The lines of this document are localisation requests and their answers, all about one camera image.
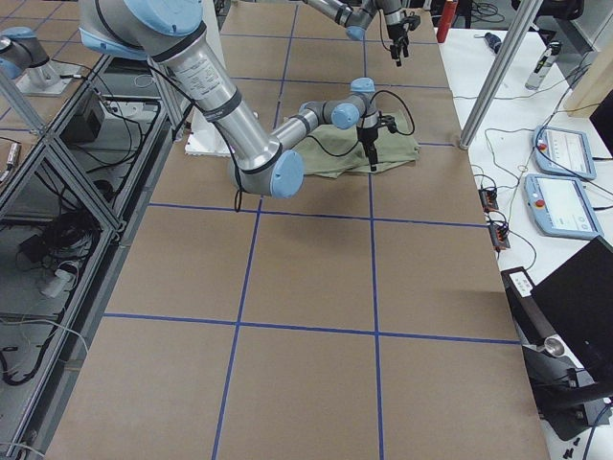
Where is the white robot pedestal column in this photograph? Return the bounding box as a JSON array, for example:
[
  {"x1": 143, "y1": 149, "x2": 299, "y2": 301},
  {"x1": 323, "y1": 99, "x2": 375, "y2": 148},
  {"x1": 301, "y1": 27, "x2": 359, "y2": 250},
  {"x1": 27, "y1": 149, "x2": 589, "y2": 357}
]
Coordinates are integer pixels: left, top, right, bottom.
[{"x1": 185, "y1": 109, "x2": 230, "y2": 157}]

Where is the green long sleeve shirt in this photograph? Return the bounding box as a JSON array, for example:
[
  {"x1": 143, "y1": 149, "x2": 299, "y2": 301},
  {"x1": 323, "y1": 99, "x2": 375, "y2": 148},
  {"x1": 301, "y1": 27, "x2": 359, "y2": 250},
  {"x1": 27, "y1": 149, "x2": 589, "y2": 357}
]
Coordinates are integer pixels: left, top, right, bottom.
[{"x1": 282, "y1": 108, "x2": 422, "y2": 180}]

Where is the black monitor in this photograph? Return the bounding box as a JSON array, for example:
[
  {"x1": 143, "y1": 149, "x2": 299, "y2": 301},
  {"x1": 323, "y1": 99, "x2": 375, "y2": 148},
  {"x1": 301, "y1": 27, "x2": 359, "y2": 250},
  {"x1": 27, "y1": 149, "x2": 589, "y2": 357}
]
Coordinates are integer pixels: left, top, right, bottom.
[{"x1": 532, "y1": 237, "x2": 612, "y2": 381}]

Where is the brown paper table cover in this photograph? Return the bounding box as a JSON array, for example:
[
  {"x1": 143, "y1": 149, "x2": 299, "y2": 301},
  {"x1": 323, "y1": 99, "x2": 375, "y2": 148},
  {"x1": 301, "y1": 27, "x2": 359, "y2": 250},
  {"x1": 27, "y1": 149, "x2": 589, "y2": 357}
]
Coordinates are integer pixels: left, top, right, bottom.
[{"x1": 47, "y1": 3, "x2": 548, "y2": 459}]

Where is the clear plastic bottle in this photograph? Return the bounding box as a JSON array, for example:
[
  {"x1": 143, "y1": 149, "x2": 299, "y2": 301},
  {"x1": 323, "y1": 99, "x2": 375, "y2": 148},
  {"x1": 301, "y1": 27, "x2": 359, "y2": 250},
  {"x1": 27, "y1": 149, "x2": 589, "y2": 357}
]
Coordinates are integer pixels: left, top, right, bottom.
[{"x1": 525, "y1": 40, "x2": 562, "y2": 90}]

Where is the silver metal cup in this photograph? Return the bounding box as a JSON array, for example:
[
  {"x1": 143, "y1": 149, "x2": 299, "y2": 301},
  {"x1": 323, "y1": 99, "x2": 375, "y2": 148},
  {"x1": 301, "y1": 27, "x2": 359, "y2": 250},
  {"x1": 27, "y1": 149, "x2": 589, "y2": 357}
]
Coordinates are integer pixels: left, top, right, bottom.
[{"x1": 543, "y1": 336, "x2": 566, "y2": 358}]

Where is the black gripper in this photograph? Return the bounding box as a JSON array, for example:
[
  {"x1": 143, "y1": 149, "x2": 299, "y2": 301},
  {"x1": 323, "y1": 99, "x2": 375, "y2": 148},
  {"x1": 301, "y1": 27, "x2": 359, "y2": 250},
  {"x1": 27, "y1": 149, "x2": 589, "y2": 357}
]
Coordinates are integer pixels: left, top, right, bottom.
[
  {"x1": 358, "y1": 126, "x2": 378, "y2": 172},
  {"x1": 386, "y1": 22, "x2": 409, "y2": 66}
]

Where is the far blue teach pendant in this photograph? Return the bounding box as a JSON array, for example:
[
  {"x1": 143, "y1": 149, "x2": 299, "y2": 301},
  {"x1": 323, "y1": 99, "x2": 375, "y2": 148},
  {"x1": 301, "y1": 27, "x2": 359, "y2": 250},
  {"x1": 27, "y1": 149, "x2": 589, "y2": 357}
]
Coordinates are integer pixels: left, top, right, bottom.
[{"x1": 533, "y1": 126, "x2": 597, "y2": 180}]

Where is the black monitor stand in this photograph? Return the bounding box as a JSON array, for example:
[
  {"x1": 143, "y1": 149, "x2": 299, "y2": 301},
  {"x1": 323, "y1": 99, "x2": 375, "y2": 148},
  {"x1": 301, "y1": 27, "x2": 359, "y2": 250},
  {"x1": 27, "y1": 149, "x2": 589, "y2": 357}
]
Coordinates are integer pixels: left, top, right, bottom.
[{"x1": 522, "y1": 346, "x2": 612, "y2": 441}]

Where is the black label box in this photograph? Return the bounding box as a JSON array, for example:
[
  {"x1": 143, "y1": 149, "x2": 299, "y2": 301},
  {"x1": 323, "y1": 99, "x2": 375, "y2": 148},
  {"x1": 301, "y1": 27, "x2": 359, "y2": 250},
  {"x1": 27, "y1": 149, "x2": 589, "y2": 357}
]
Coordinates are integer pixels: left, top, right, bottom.
[{"x1": 501, "y1": 267, "x2": 556, "y2": 348}]

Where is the aluminium frame post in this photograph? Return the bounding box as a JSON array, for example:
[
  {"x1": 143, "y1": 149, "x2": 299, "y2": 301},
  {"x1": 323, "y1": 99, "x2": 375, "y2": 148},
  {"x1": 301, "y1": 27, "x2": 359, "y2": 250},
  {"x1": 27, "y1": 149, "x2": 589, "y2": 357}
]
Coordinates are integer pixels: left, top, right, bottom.
[{"x1": 459, "y1": 0, "x2": 543, "y2": 150}]

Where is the red cylinder tube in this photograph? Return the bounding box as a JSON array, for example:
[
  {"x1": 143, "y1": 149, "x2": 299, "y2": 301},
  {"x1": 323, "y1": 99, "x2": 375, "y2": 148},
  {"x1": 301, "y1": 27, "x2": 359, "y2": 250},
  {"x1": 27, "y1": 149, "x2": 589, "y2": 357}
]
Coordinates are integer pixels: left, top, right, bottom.
[{"x1": 437, "y1": 0, "x2": 458, "y2": 43}]

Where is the black relay board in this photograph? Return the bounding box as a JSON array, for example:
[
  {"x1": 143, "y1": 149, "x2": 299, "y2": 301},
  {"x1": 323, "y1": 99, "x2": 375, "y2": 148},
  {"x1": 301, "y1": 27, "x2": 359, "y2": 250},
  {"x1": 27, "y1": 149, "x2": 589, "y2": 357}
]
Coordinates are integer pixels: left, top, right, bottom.
[
  {"x1": 478, "y1": 188, "x2": 499, "y2": 213},
  {"x1": 488, "y1": 220, "x2": 511, "y2": 253}
]

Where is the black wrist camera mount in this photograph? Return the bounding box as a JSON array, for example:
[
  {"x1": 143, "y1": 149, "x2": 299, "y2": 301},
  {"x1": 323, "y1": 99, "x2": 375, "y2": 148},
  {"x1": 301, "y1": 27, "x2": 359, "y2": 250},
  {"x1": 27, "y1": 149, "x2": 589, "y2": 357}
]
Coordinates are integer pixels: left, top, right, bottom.
[
  {"x1": 402, "y1": 13, "x2": 420, "y2": 31},
  {"x1": 375, "y1": 113, "x2": 398, "y2": 134}
]

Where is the far black relay board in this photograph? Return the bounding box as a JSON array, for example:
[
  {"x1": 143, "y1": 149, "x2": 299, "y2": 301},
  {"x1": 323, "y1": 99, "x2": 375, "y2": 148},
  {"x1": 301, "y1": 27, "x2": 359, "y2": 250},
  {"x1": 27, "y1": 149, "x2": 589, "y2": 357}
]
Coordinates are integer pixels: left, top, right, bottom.
[{"x1": 478, "y1": 188, "x2": 499, "y2": 213}]

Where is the near blue teach pendant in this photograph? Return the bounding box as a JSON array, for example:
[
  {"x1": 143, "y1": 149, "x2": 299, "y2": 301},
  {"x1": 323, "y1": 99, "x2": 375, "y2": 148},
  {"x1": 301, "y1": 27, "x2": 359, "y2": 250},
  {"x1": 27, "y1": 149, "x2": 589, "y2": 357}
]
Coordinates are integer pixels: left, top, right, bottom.
[{"x1": 524, "y1": 173, "x2": 604, "y2": 241}]

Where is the near black relay board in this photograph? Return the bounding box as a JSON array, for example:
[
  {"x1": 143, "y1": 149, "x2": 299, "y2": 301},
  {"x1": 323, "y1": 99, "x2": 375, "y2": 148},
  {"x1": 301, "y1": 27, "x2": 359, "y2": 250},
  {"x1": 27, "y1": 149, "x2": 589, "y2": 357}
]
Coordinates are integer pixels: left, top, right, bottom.
[{"x1": 488, "y1": 220, "x2": 511, "y2": 253}]

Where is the black camera cable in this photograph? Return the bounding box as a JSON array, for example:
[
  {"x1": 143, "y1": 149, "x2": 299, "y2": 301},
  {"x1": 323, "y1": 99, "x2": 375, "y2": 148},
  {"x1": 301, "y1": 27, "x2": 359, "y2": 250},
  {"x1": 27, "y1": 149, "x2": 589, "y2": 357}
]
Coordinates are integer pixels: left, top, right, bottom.
[
  {"x1": 377, "y1": 9, "x2": 393, "y2": 51},
  {"x1": 233, "y1": 89, "x2": 416, "y2": 213}
]

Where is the blue teach pendant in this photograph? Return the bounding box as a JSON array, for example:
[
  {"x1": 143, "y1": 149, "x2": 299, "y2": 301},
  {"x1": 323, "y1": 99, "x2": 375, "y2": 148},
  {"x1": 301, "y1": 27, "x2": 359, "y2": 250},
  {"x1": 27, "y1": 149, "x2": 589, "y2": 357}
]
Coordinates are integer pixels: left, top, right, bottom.
[
  {"x1": 524, "y1": 173, "x2": 604, "y2": 241},
  {"x1": 533, "y1": 126, "x2": 597, "y2": 180}
]

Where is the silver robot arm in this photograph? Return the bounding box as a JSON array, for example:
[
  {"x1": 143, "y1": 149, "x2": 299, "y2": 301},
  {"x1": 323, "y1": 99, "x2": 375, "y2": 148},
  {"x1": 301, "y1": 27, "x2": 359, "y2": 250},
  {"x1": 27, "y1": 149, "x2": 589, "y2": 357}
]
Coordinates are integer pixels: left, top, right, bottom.
[
  {"x1": 305, "y1": 0, "x2": 420, "y2": 66},
  {"x1": 79, "y1": 1, "x2": 377, "y2": 198}
]

